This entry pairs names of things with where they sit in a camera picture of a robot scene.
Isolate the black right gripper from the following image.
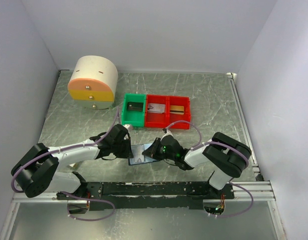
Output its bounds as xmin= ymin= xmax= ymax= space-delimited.
xmin=142 ymin=137 xmax=176 ymax=161

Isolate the blue leather card holder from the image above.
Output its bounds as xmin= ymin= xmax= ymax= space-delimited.
xmin=128 ymin=143 xmax=157 ymax=166

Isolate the dark card with chip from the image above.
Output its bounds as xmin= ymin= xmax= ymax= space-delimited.
xmin=127 ymin=101 xmax=143 ymax=112

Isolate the grey magnetic stripe card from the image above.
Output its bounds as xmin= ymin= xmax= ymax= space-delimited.
xmin=147 ymin=103 xmax=166 ymax=114

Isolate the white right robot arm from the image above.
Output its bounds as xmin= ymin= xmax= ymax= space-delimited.
xmin=142 ymin=130 xmax=252 ymax=199

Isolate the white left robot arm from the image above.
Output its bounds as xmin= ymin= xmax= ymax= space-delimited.
xmin=11 ymin=124 xmax=133 ymax=200

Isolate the pale printed card in holder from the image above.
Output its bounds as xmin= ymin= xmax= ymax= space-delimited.
xmin=128 ymin=144 xmax=145 ymax=166

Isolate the gold card in red bin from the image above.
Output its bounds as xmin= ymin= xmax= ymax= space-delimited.
xmin=170 ymin=105 xmax=185 ymax=115

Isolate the green plastic bin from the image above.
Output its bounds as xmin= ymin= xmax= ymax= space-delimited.
xmin=121 ymin=93 xmax=146 ymax=127

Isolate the red plastic double bin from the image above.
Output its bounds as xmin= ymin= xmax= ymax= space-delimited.
xmin=144 ymin=94 xmax=191 ymax=128

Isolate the cream round drawer cabinet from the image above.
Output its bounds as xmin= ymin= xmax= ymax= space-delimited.
xmin=67 ymin=55 xmax=118 ymax=110

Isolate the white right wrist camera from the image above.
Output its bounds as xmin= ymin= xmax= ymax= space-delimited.
xmin=162 ymin=128 xmax=173 ymax=138

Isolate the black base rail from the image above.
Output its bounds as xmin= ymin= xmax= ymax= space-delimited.
xmin=56 ymin=181 xmax=236 ymax=212

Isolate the aluminium frame rail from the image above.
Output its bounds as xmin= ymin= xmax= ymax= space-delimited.
xmin=233 ymin=181 xmax=276 ymax=201

